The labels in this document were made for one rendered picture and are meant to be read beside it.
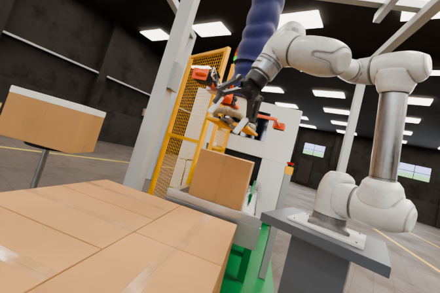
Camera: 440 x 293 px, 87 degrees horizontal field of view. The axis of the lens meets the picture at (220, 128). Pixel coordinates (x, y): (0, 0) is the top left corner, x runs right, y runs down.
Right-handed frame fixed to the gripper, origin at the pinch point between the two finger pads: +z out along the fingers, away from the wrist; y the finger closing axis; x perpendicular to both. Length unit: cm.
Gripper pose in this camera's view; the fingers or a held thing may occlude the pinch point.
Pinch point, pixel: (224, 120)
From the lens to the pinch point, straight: 80.9
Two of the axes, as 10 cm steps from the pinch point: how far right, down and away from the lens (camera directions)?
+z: -6.1, 7.9, 0.1
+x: 4.2, 3.4, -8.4
